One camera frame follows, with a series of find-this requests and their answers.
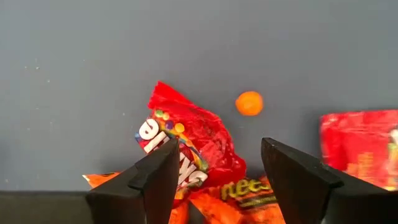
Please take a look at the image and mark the orange Reese's candy pack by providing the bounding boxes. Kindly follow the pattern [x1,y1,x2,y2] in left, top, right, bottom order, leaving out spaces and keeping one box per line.
[81,170,123,189]
[169,175,287,224]

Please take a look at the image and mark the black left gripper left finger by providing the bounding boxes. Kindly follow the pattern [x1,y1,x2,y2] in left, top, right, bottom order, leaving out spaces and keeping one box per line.
[86,138,180,224]

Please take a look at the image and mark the red Skittles candy pack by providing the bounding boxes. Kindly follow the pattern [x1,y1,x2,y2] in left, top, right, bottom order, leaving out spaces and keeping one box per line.
[134,80,248,191]
[319,109,398,192]

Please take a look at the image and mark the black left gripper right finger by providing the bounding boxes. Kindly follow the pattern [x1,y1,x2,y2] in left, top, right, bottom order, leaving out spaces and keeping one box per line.
[261,137,345,224]

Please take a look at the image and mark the small orange loose candy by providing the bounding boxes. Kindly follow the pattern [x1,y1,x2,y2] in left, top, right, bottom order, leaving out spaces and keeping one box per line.
[234,90,264,117]

